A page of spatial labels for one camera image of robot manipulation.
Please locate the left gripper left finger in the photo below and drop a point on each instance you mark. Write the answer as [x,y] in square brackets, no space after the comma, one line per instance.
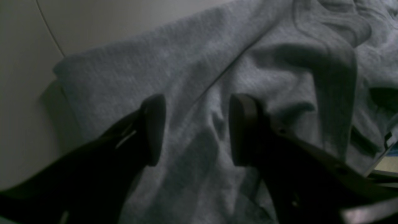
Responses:
[90,184]

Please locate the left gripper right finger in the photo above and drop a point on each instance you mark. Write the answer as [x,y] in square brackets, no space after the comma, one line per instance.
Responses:
[306,184]

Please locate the grey T-shirt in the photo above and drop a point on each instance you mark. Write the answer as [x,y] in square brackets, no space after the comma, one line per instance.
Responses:
[326,68]

